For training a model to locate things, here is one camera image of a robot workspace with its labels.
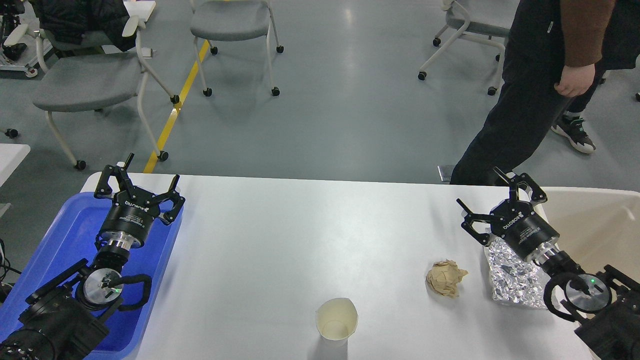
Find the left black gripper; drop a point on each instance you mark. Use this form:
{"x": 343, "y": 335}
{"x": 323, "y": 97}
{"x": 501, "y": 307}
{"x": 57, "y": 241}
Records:
{"x": 128, "y": 217}

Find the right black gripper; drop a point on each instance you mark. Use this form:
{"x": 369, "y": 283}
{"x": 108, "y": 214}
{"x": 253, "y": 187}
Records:
{"x": 515, "y": 222}

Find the white paper cup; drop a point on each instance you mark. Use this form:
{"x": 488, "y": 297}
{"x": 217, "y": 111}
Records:
{"x": 336, "y": 321}

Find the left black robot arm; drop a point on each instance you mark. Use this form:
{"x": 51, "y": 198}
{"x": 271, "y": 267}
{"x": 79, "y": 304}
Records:
{"x": 89, "y": 288}

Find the brown sleeve forearm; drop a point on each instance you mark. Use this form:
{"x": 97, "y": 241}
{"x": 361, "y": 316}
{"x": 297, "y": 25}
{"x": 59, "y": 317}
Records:
{"x": 584, "y": 24}

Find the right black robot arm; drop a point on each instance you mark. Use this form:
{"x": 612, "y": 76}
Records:
{"x": 605, "y": 304}

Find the person's hand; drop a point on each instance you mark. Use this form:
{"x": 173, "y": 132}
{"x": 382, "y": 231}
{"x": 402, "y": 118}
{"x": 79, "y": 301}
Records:
{"x": 575, "y": 81}

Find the crumpled silver foil bag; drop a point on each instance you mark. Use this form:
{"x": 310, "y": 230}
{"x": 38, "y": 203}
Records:
{"x": 514, "y": 282}

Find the blue plastic tray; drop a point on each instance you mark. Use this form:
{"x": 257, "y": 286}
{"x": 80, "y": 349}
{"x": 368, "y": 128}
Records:
{"x": 71, "y": 238}

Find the crumpled brown paper ball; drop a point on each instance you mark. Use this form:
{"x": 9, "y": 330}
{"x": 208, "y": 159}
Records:
{"x": 444, "y": 276}

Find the beige plastic bin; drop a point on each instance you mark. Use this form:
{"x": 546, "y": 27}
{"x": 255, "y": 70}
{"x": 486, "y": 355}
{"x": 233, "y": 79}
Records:
{"x": 597, "y": 227}

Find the black green sneaker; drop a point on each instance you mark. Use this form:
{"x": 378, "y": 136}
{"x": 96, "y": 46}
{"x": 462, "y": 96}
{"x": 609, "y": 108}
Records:
{"x": 571, "y": 127}

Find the grey chair with jacket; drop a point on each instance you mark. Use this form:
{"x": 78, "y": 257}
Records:
{"x": 93, "y": 82}

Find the white side table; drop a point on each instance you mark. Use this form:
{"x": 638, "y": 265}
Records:
{"x": 11, "y": 155}

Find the person in black trousers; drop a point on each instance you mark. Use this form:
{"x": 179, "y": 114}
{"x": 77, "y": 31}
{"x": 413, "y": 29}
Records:
{"x": 528, "y": 104}

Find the black jacket on chair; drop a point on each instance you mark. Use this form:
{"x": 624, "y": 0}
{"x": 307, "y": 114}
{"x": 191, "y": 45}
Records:
{"x": 70, "y": 20}

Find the white table behind chair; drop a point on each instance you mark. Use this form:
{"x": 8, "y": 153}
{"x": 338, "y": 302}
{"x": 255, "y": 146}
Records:
{"x": 140, "y": 8}

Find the grey chair centre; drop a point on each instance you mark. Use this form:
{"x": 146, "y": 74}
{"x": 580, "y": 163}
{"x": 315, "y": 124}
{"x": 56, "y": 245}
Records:
{"x": 230, "y": 21}

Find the grey chair right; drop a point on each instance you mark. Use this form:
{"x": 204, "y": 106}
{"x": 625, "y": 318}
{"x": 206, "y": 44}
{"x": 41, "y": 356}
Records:
{"x": 485, "y": 22}

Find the equipment cart top left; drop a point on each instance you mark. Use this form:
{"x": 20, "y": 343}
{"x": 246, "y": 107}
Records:
{"x": 23, "y": 46}

